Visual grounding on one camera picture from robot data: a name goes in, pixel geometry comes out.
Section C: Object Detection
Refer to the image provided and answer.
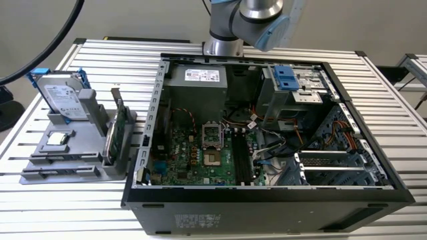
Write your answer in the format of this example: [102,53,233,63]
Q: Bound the blue RAM stick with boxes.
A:
[21,169,97,177]

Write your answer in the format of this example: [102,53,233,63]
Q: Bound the black RAM slot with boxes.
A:
[242,128,254,186]
[234,128,245,186]
[230,128,241,186]
[238,128,250,186]

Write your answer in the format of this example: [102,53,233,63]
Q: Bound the black round base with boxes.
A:
[0,101,25,132]

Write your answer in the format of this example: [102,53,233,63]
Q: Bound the hard disk in blue carrier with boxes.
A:
[24,66,92,125]

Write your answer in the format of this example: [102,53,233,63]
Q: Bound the silver CPU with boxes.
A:
[45,132,70,146]

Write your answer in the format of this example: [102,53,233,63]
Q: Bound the grey parts rack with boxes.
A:
[18,87,138,186]

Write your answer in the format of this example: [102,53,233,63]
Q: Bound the green graphics card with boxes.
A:
[101,87,132,166]

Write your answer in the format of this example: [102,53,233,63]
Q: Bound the black fan housing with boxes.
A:
[154,98,174,161]

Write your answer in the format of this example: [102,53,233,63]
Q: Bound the blue expansion slot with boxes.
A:
[152,161,168,175]

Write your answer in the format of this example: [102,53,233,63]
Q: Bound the grey power supply unit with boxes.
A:
[162,63,229,126]

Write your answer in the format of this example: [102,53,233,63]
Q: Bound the green motherboard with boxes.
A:
[148,124,268,186]

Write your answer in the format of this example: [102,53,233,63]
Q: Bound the metal socket cover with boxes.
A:
[201,120,224,150]

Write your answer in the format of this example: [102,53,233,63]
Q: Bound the CPU socket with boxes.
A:
[201,148,224,168]

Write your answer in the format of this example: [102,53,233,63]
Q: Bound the metal drive cage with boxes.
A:
[256,63,339,132]

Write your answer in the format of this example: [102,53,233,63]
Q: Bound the blue plastic drive latch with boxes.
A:
[270,65,298,91]

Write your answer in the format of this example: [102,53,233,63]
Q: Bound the black PC case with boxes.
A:
[120,51,416,236]

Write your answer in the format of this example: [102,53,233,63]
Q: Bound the grey metal disk bay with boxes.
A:
[292,149,389,187]

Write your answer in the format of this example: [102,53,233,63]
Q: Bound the black box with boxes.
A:
[375,65,408,83]

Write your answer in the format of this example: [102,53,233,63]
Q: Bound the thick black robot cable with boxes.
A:
[0,0,86,86]

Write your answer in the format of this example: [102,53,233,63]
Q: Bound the red black twisted wire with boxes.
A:
[169,107,198,133]

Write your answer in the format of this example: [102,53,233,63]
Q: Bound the coloured wire bundle white plugs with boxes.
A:
[221,116,260,130]

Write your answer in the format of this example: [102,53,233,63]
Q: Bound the black cable bundle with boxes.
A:
[257,126,322,159]

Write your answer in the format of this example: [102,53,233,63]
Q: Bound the orange red wire bundle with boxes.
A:
[324,120,364,154]

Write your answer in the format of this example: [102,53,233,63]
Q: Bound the aluminium frame table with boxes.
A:
[392,52,427,111]

